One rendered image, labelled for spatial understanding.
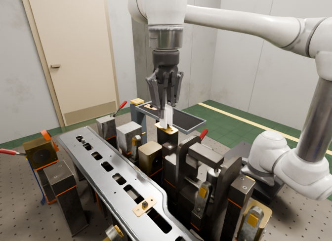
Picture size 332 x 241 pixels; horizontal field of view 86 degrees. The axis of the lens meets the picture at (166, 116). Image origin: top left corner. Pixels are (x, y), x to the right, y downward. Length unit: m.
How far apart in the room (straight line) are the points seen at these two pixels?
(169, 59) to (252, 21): 0.31
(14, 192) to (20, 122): 2.20
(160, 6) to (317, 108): 0.66
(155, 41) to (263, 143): 0.82
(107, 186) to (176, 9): 0.64
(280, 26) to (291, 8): 2.87
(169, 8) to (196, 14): 0.22
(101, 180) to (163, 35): 0.59
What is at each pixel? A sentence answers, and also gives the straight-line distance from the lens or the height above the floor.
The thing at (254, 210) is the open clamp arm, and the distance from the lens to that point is 0.59.
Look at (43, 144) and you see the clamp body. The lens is 1.03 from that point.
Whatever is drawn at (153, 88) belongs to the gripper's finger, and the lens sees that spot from 0.49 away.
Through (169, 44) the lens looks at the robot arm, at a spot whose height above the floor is 1.51.
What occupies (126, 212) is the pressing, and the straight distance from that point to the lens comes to 0.69.
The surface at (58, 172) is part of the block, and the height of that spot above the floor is 1.03.
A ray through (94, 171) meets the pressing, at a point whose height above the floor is 1.00.
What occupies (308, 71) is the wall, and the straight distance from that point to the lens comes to 3.52.
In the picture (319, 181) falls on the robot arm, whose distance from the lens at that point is 1.04.
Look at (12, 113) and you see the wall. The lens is 3.47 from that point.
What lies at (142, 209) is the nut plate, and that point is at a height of 1.00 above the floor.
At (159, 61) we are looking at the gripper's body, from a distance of 0.49.
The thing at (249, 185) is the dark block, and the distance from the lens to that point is 0.64.
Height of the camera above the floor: 1.55
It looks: 26 degrees down
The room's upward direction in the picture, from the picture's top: straight up
